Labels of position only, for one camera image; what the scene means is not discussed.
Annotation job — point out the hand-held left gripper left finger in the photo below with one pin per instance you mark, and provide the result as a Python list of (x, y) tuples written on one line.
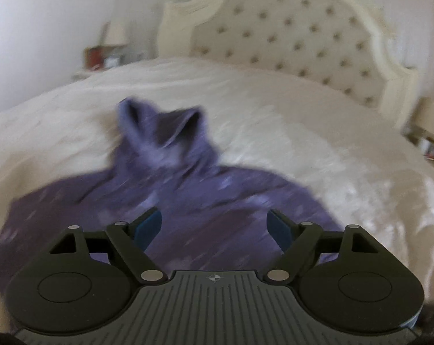
[(149, 227)]

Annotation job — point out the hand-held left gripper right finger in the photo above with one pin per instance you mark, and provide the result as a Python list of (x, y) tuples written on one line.
[(278, 229)]

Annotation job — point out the purple hoodie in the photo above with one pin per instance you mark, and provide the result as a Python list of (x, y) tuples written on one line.
[(202, 194)]

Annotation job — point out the white bed with duvet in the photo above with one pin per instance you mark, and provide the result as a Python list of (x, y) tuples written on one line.
[(292, 122)]

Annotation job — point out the metallic bedside object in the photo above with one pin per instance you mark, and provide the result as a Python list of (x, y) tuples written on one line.
[(423, 143)]

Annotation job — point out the red box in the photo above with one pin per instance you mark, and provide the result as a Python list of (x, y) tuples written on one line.
[(93, 56)]

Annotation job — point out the cream tufted headboard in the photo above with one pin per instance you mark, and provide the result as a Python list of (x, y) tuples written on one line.
[(292, 32)]

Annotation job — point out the cream shade table lamp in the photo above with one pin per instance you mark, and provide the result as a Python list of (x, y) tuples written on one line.
[(114, 32)]

